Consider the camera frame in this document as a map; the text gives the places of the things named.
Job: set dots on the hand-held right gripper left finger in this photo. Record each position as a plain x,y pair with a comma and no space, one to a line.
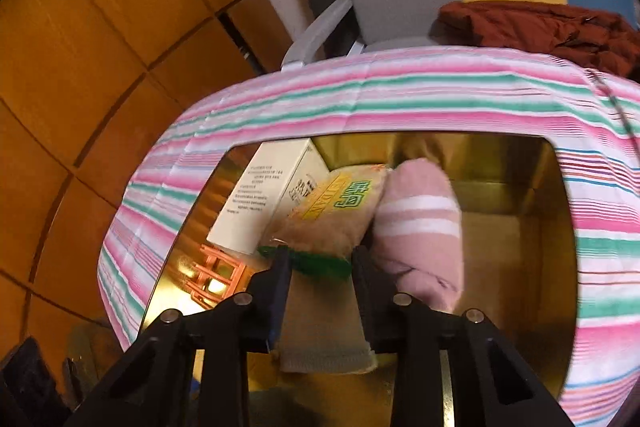
279,322

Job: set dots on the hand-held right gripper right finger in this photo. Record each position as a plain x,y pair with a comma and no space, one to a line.
370,307

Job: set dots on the orange plastic rack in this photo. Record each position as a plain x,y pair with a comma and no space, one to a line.
220,264

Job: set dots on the yellow snack packet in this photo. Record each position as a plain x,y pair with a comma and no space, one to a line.
335,217

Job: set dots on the pink striped sock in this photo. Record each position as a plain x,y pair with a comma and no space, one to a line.
415,217

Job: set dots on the white printed cardboard box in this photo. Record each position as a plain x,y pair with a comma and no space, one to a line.
260,192

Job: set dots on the gold tin container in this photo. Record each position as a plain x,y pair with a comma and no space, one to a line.
500,267

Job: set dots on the striped pink green tablecloth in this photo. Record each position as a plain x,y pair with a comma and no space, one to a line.
400,107

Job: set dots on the wooden wardrobe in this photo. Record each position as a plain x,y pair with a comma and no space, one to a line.
100,57

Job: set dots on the red-brown padded jacket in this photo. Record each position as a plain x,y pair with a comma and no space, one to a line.
525,27

